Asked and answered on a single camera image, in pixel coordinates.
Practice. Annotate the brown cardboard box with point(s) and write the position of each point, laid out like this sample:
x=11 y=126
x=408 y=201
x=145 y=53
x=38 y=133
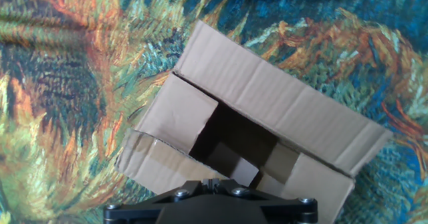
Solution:
x=267 y=93

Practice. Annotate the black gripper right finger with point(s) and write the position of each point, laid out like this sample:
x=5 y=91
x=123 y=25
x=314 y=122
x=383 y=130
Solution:
x=287 y=210

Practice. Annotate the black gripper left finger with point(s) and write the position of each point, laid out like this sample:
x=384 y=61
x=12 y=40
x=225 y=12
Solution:
x=133 y=210

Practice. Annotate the sunflower painting tablecloth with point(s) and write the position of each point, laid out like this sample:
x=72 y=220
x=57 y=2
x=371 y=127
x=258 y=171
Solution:
x=67 y=100

